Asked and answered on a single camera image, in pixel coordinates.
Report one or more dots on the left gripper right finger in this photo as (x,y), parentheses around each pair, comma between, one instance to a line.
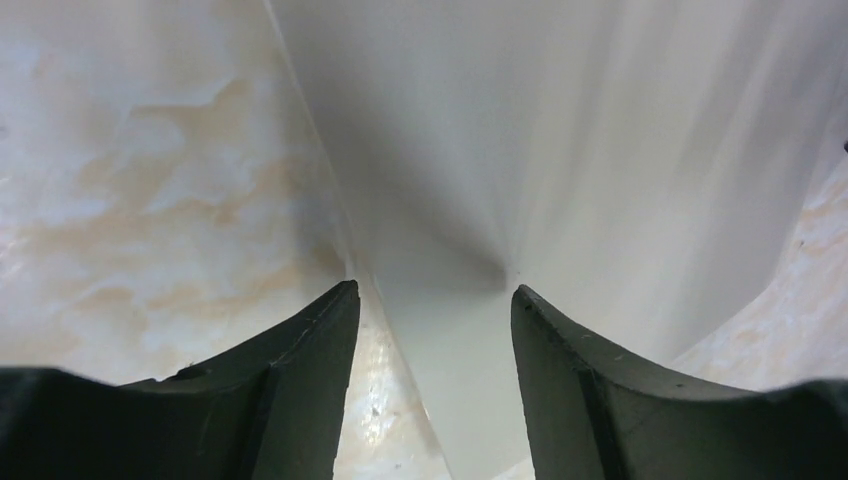
(595,410)

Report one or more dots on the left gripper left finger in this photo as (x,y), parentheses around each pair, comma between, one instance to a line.
(271,407)

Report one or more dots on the white printed paper stack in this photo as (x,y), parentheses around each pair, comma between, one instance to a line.
(640,164)

